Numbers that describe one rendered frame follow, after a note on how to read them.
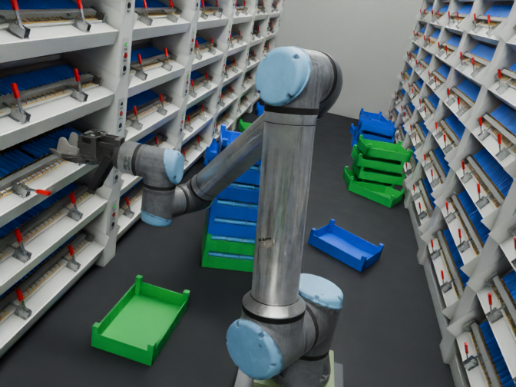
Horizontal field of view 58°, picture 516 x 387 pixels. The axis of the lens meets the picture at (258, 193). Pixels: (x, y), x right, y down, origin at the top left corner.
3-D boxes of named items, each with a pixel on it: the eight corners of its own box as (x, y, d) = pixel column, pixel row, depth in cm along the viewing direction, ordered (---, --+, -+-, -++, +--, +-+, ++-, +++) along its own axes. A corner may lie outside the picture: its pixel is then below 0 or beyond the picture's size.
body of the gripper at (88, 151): (89, 127, 134) (129, 135, 132) (90, 156, 137) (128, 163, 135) (74, 134, 127) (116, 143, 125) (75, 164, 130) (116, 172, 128)
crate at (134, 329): (136, 292, 171) (137, 274, 168) (187, 309, 168) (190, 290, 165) (90, 345, 144) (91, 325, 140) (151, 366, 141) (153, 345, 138)
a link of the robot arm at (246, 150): (345, 44, 110) (190, 186, 151) (318, 38, 101) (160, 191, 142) (371, 84, 108) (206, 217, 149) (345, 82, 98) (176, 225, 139)
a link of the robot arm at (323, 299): (341, 342, 130) (356, 287, 125) (307, 368, 117) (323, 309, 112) (296, 315, 139) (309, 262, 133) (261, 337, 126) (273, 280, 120)
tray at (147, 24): (186, 31, 211) (199, 2, 205) (127, 41, 156) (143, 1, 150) (147, 9, 211) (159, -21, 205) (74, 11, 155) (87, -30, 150)
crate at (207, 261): (266, 249, 217) (269, 234, 213) (272, 274, 198) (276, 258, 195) (201, 241, 212) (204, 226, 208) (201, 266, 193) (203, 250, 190)
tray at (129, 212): (167, 189, 243) (177, 167, 237) (113, 243, 187) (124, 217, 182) (133, 170, 242) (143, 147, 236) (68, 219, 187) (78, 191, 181)
